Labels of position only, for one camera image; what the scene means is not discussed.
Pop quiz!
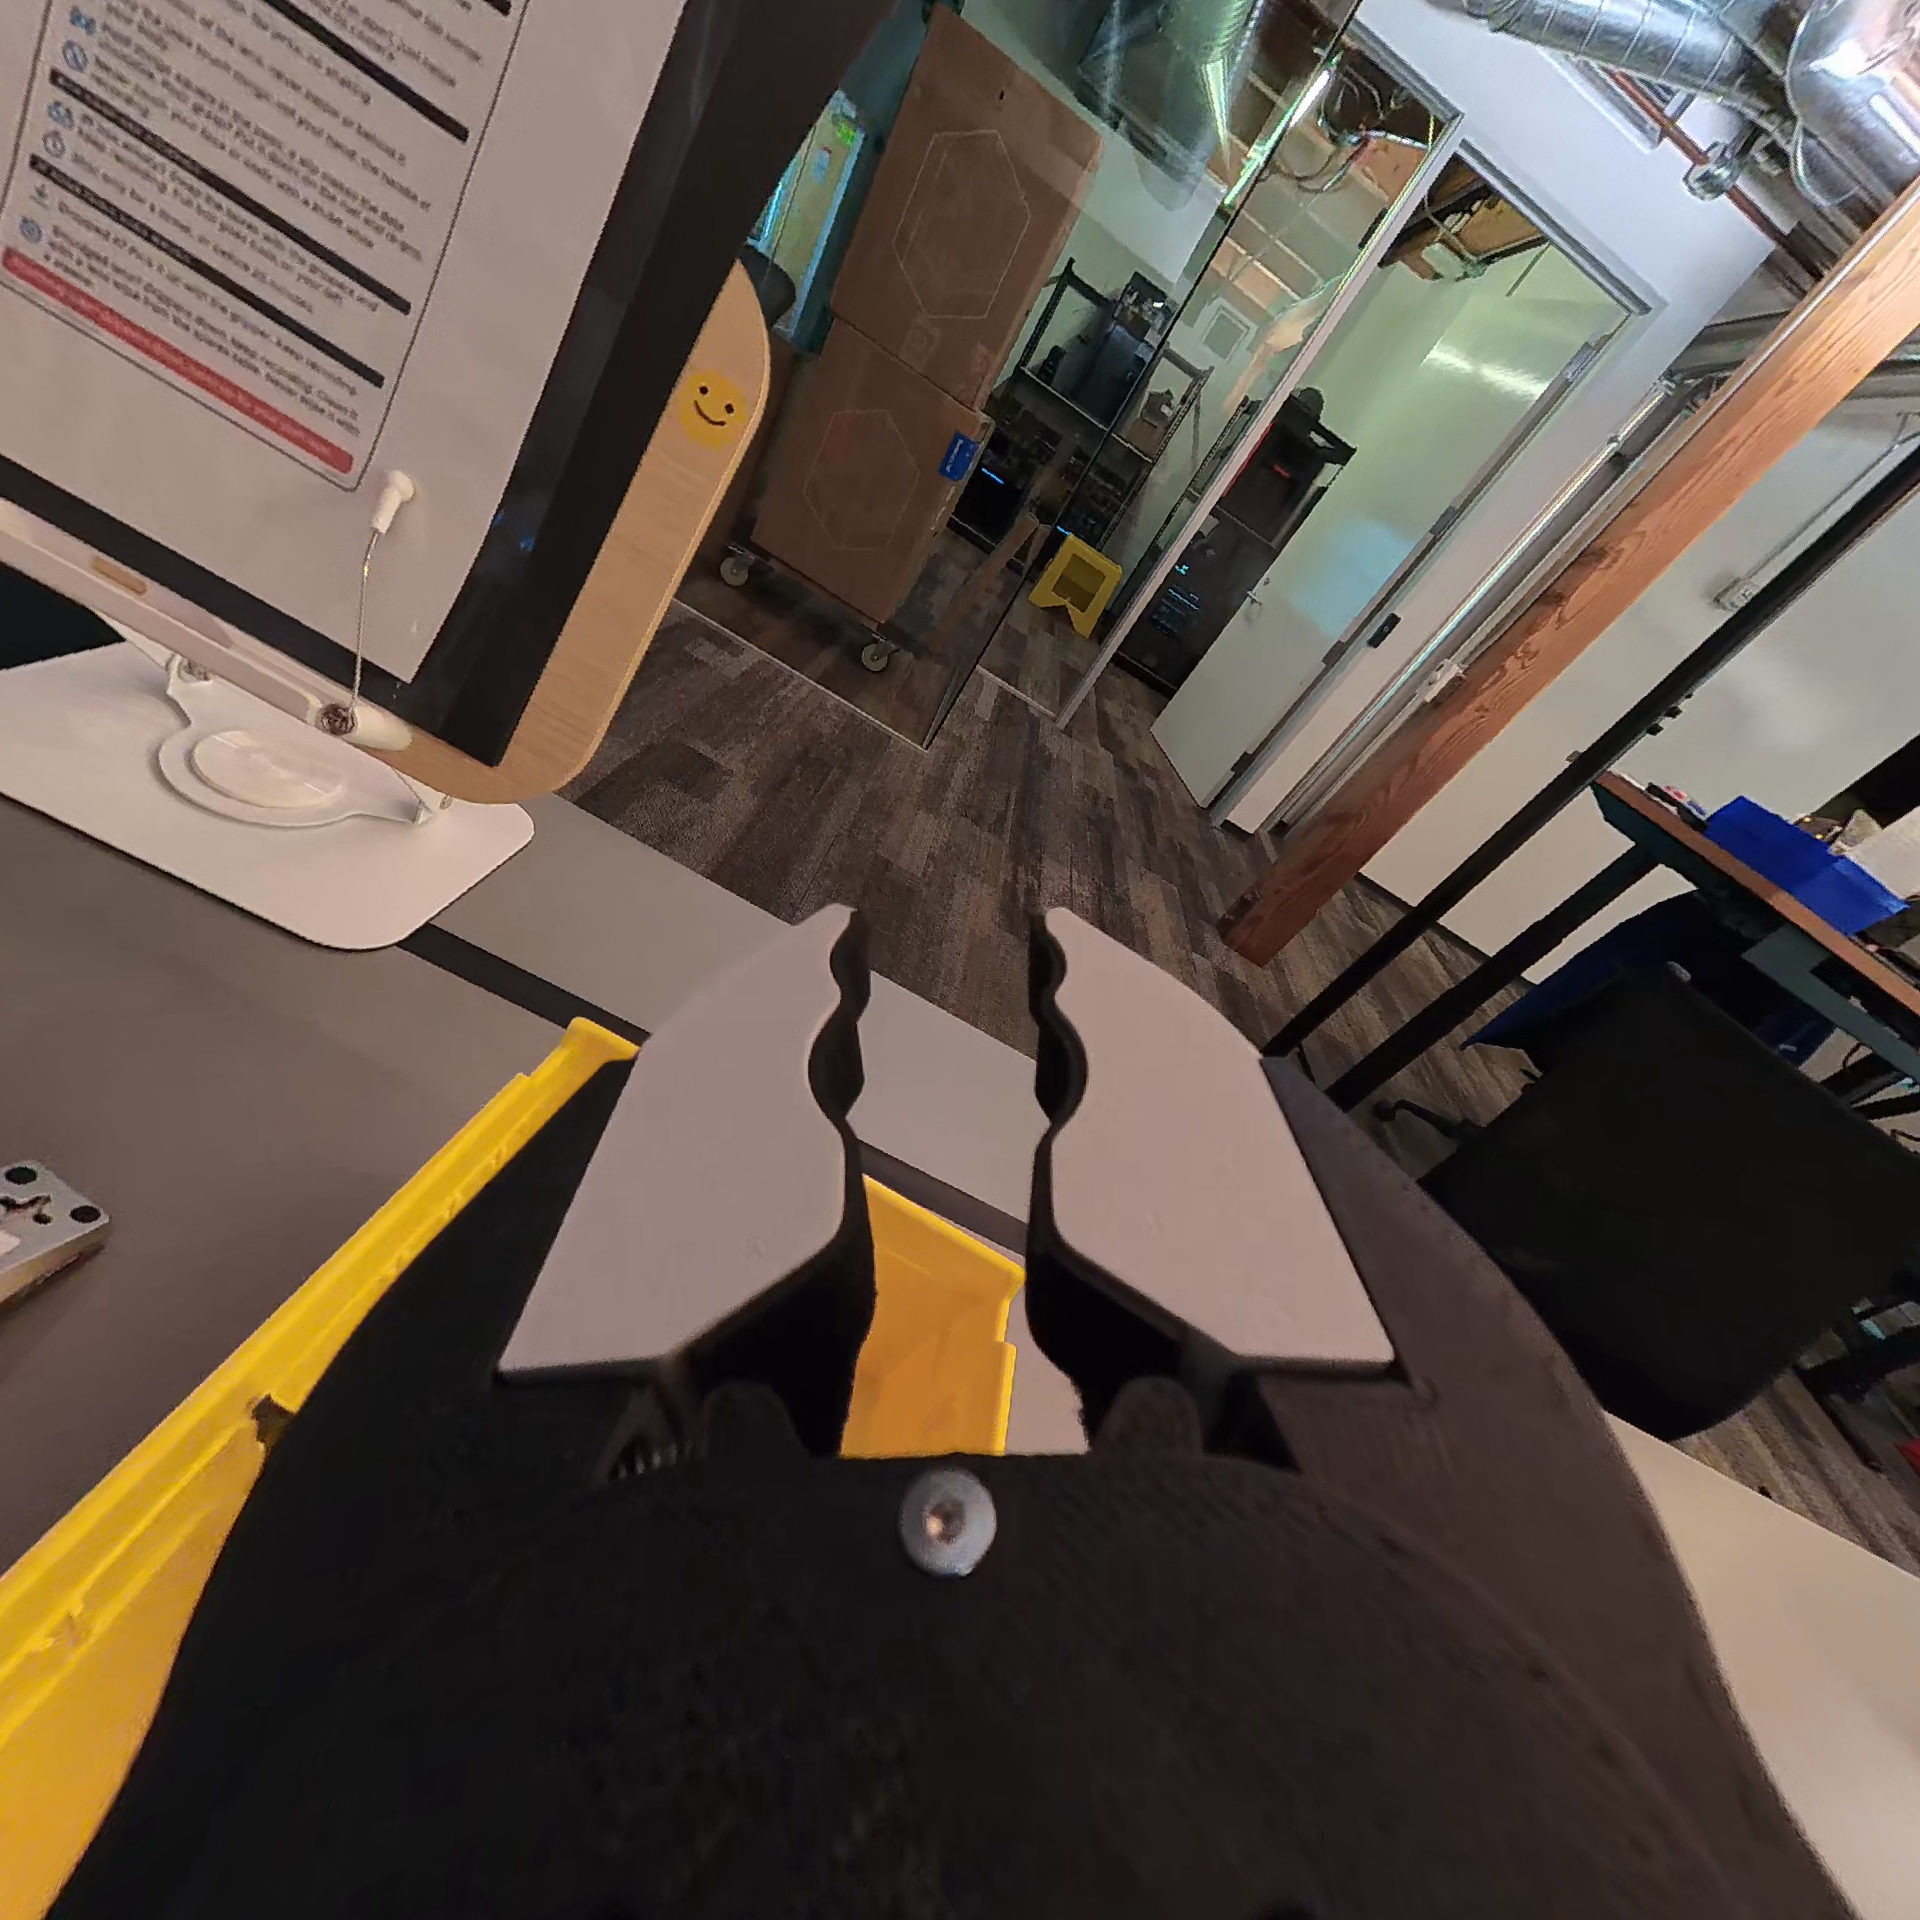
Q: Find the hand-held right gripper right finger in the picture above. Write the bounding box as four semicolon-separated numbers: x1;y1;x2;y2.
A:
1025;904;1402;1373

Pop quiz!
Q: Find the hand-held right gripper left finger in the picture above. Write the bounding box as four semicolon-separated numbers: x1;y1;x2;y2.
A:
497;901;878;1384

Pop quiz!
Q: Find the yellow plastic bin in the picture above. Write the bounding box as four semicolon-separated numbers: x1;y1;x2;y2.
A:
0;1017;1027;1920

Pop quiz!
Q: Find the black office chair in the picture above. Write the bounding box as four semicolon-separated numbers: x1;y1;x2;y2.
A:
1377;960;1920;1445

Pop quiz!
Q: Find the wooden top desk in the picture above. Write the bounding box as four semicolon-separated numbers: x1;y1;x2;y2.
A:
1329;772;1920;1113

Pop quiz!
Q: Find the white board stand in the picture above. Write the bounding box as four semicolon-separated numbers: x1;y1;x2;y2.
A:
0;497;537;954

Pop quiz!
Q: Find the white door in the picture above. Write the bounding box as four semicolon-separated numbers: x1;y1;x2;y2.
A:
1152;241;1660;819

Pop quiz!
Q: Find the black cabinet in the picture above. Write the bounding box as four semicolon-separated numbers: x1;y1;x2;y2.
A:
1119;387;1360;696

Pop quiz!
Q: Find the yellow floor sign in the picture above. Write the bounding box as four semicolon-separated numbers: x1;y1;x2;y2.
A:
1028;535;1123;620

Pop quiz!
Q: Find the blue storage bin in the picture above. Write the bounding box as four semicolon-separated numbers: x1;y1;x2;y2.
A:
1703;795;1911;935

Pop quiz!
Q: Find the large cardboard box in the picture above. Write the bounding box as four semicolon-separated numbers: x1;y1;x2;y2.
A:
833;4;1106;409
748;320;995;633

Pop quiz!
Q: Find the white tethered stylus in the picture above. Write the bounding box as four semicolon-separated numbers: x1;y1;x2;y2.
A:
344;469;424;741

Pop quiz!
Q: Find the black shelving rack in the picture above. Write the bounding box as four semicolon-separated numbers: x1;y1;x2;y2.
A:
991;259;1215;561

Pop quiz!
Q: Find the wooden post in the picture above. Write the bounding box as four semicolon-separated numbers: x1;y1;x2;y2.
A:
1218;211;1920;970

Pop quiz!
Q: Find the silver round air duct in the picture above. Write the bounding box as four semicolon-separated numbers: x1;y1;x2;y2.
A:
1463;0;1920;203

